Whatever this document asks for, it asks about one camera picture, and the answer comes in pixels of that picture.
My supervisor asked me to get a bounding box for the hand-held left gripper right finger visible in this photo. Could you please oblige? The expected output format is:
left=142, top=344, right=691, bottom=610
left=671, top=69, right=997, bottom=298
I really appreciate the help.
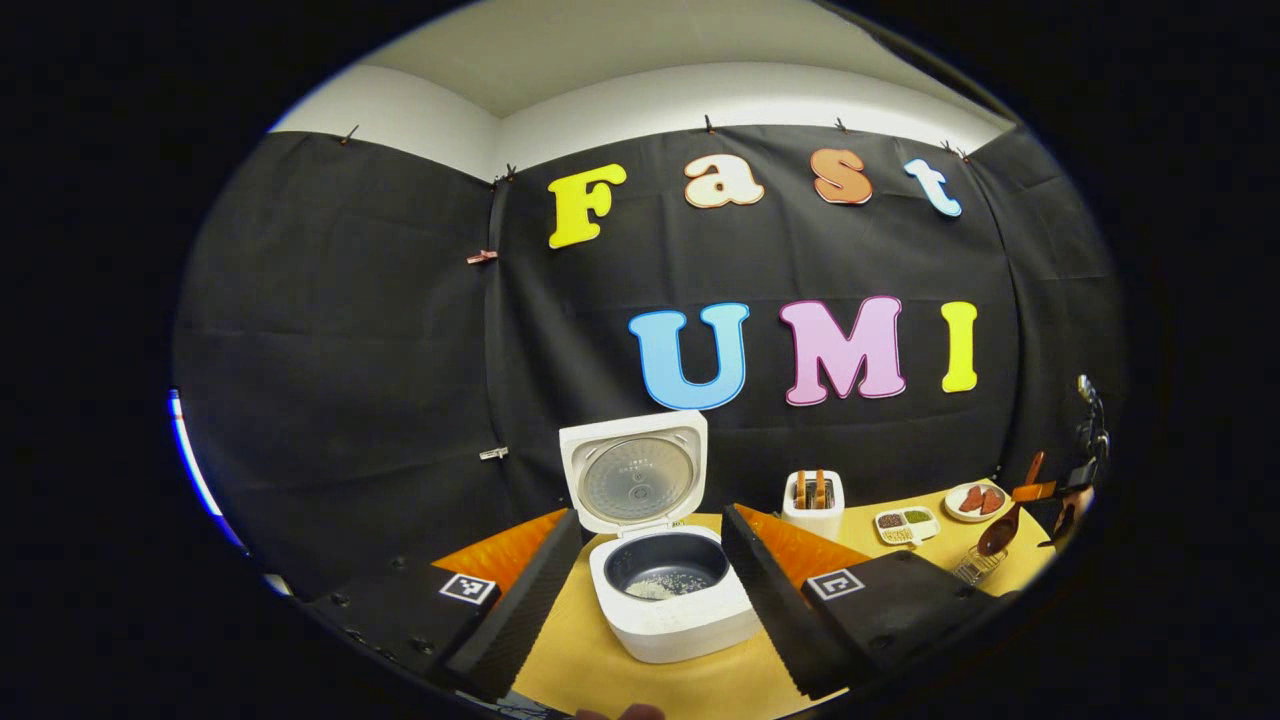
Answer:
left=720, top=503, right=1011, bottom=701

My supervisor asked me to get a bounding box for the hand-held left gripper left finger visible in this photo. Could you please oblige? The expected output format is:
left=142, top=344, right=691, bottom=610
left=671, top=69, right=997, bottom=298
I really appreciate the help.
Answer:
left=305, top=508, right=584, bottom=701

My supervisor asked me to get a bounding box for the brown wooden spoon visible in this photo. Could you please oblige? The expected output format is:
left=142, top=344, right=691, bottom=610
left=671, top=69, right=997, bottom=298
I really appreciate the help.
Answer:
left=976, top=450, right=1047, bottom=557

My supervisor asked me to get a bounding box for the white rice cooker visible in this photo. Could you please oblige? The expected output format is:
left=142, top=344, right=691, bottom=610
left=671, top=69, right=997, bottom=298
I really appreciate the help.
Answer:
left=558, top=410, right=763, bottom=664

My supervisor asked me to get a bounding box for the clear wire chopstick holder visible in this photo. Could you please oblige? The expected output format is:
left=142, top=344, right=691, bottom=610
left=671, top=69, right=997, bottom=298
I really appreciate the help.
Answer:
left=952, top=545, right=1009, bottom=586

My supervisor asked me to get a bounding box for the round white plate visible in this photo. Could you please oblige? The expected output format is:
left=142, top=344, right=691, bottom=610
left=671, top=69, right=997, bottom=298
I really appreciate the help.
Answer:
left=944, top=482, right=1013, bottom=524

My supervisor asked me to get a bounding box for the white toaster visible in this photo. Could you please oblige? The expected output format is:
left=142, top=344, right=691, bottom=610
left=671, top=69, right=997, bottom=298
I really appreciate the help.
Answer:
left=781, top=469, right=846, bottom=541

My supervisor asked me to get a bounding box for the white divided bean dish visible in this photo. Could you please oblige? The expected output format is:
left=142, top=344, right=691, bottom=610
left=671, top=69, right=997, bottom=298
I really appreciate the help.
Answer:
left=873, top=506, right=941, bottom=546

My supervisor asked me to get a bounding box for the black backdrop cloth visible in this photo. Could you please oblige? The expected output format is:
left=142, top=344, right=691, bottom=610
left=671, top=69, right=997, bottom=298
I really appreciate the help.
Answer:
left=172, top=122, right=1129, bottom=601

